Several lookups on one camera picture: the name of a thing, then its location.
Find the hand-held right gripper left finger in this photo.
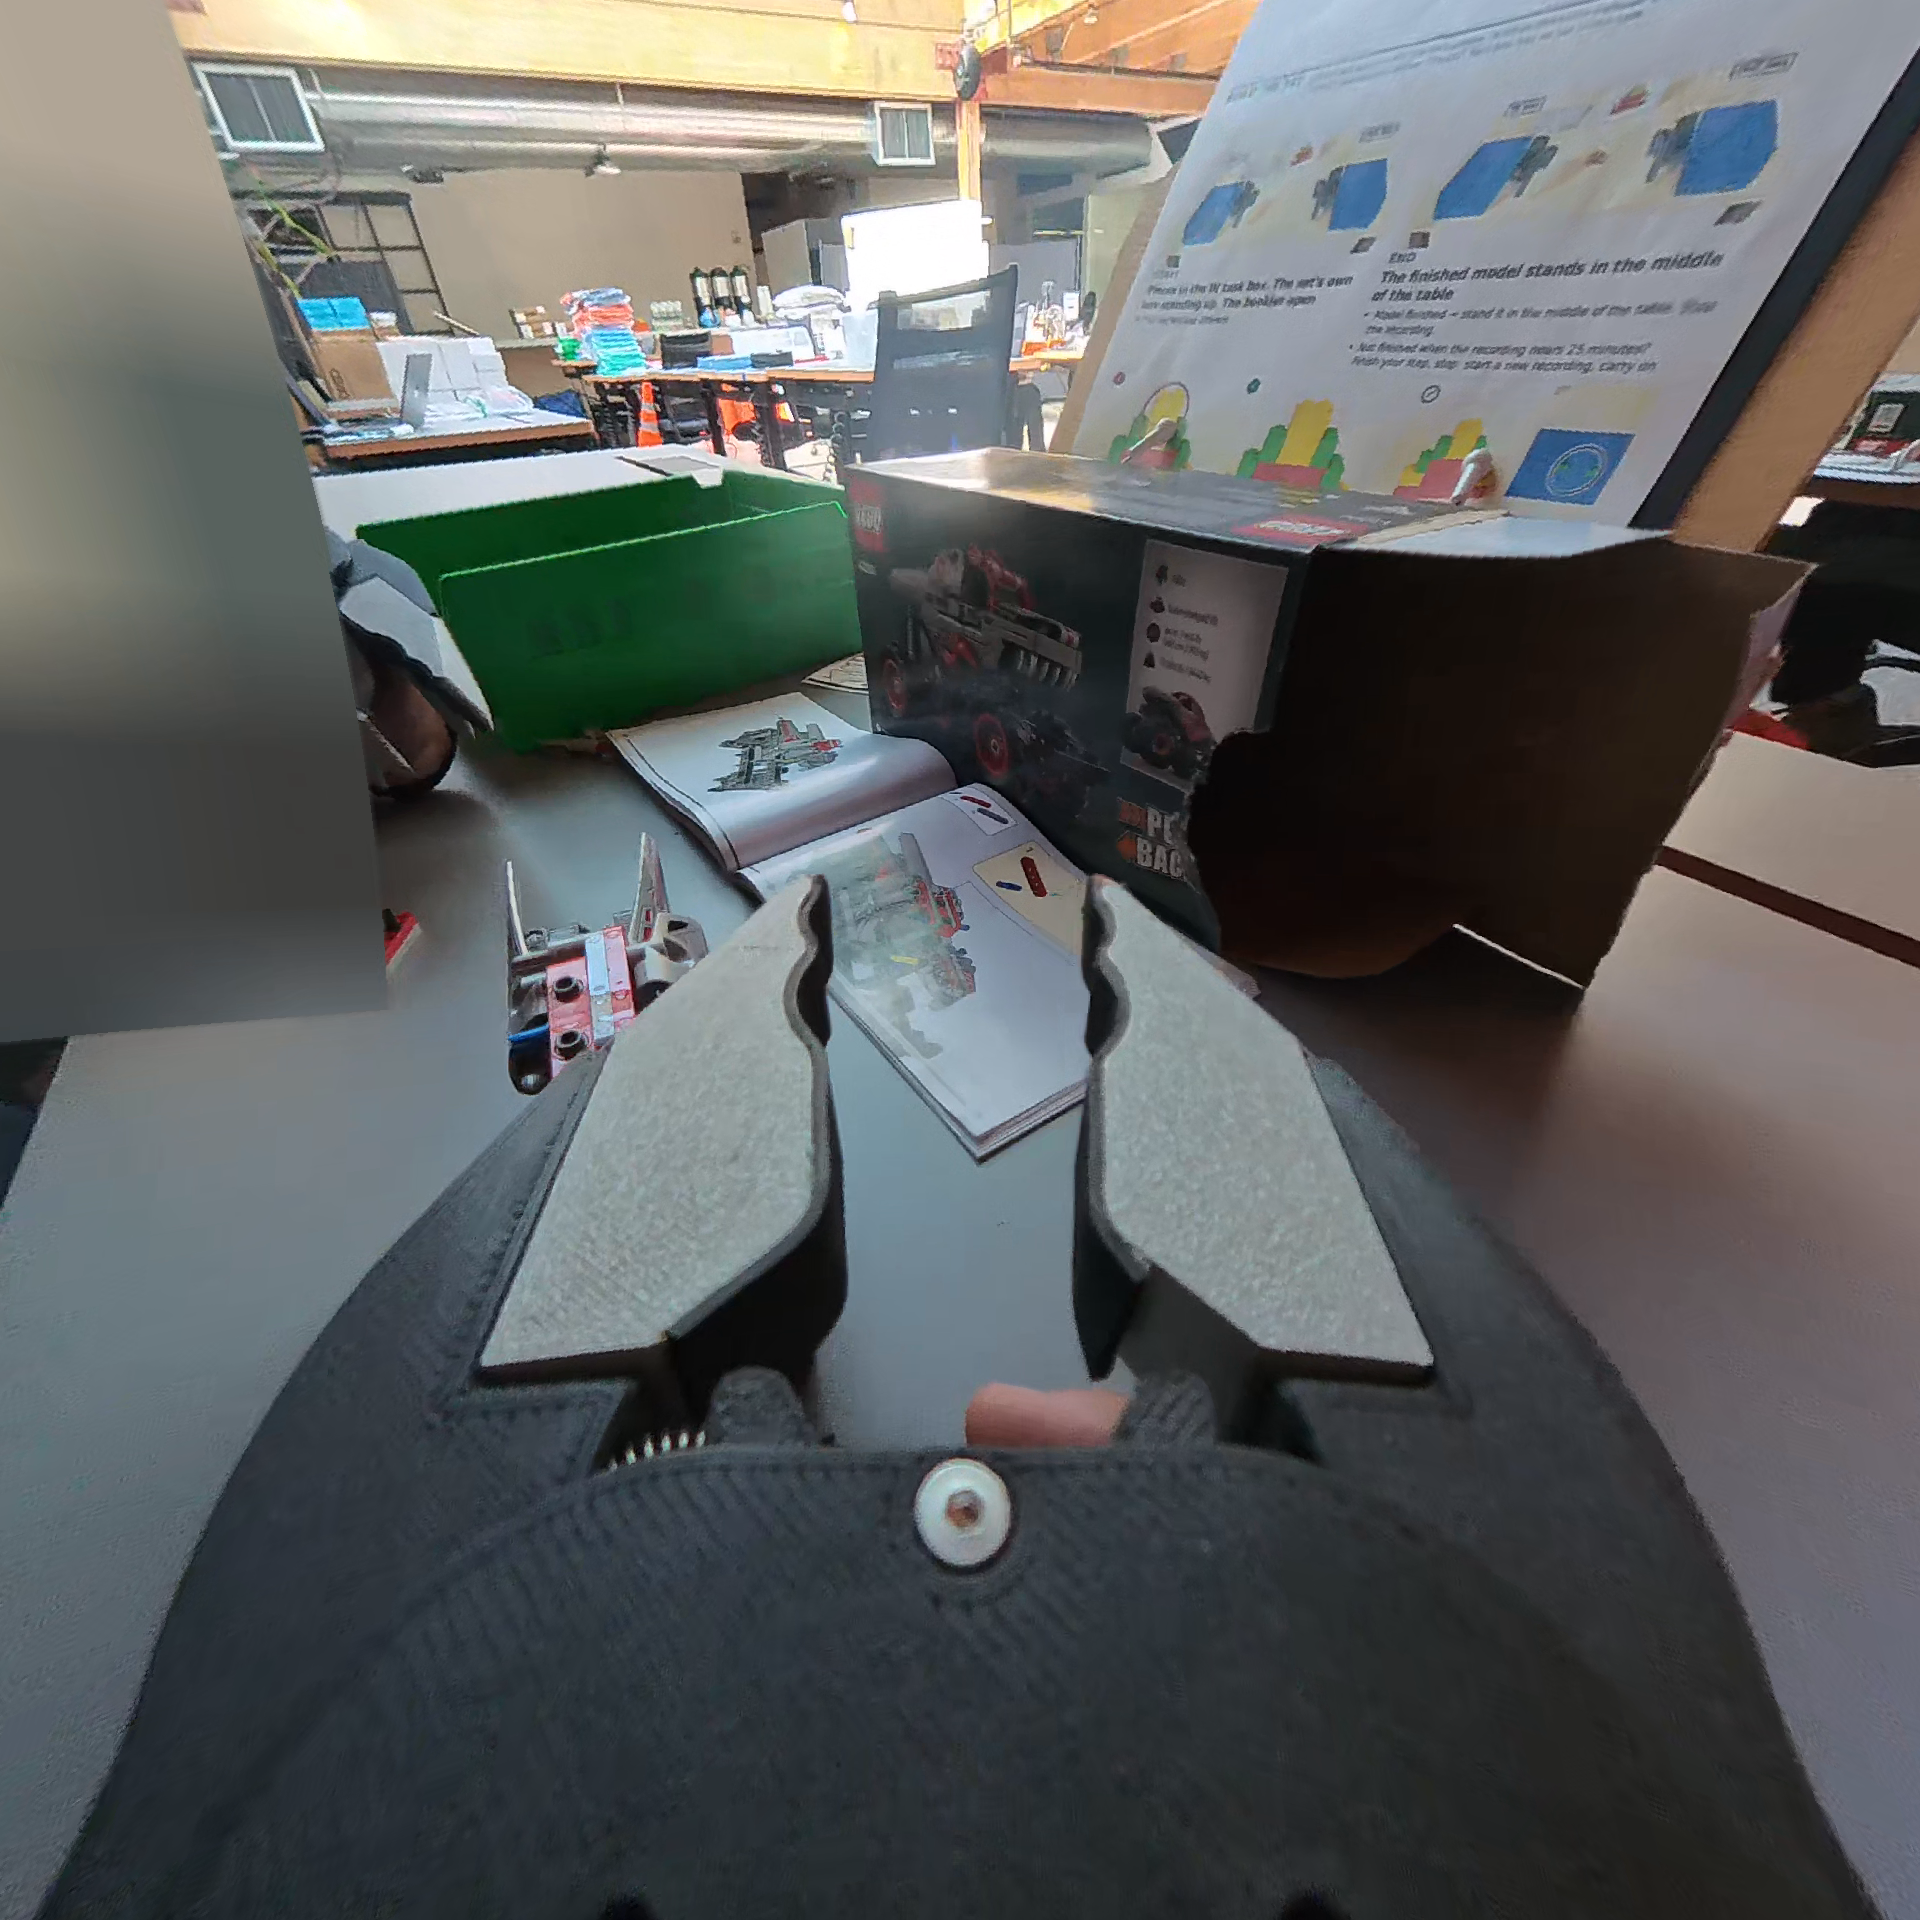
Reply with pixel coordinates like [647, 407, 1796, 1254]
[478, 872, 845, 1397]

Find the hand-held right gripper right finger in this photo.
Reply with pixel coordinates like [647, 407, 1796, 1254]
[1072, 872, 1438, 1385]

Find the partly built lego model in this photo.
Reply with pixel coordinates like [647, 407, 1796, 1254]
[506, 832, 711, 1096]

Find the dark lego set box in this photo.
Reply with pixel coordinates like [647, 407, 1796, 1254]
[844, 447, 1812, 985]

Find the person's left hand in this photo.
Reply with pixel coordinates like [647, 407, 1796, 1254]
[373, 661, 461, 791]

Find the person's right hand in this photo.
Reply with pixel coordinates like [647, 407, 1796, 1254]
[967, 1380, 1130, 1449]

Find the grey table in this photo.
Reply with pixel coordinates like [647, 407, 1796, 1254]
[310, 440, 845, 529]

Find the green plastic bin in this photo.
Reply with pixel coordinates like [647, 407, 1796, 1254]
[356, 477, 864, 753]

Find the stack of white boxes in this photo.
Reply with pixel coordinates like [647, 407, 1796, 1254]
[374, 335, 538, 424]

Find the stack of colourful packets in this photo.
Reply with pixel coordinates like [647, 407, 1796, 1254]
[557, 286, 656, 374]

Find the open instruction booklet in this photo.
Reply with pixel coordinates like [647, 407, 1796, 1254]
[608, 692, 1255, 1163]

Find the long wooden table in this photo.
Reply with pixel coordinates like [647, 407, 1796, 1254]
[576, 348, 1086, 453]

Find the black office chair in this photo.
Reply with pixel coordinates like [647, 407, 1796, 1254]
[867, 268, 1024, 464]

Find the white board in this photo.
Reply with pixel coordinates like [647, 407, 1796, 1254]
[838, 200, 995, 297]

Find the dark chair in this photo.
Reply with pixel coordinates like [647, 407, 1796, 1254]
[1768, 510, 1920, 769]

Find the printed instruction poster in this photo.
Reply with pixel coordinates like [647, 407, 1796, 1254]
[1072, 0, 1907, 528]

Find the printed instruction board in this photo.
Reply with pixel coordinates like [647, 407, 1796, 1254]
[1048, 0, 1920, 558]

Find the metal air duct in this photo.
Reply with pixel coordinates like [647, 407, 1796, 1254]
[307, 89, 1157, 177]

